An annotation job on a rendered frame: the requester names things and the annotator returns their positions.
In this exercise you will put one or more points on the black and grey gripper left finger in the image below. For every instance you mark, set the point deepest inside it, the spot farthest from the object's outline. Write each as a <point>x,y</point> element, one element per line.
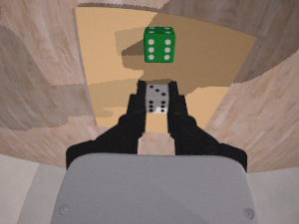
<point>121,137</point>

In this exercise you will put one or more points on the tan flat mat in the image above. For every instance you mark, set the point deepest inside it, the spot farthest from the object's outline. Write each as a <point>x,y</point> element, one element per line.
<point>207,58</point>

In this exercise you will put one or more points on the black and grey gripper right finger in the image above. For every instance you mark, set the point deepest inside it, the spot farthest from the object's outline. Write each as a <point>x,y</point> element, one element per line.
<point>190,139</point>

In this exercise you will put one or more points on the green die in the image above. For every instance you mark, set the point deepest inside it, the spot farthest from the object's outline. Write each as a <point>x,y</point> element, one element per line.
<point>159,44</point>

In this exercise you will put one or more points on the white die with black pips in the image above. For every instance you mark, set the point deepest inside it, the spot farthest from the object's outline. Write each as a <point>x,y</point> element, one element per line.
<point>157,98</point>

